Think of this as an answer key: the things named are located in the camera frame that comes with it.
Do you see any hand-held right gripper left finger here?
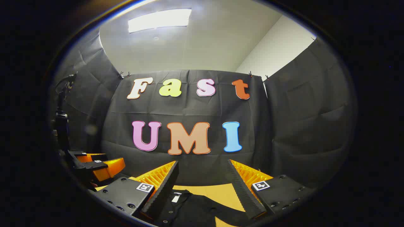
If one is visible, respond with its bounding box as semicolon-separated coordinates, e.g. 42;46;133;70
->
94;160;180;220

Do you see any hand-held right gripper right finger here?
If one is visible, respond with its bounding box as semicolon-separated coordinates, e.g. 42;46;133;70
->
226;159;316;220

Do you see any black button shirt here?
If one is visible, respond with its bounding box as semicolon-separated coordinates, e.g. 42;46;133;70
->
156;189;253;227

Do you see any black backdrop cloth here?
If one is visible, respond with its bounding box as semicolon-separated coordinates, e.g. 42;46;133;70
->
52;27;357;189

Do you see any ceiling light panel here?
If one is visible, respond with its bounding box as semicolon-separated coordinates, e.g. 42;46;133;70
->
128;8;192;34

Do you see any black cable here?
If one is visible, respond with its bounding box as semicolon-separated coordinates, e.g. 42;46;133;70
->
55;73;77;95

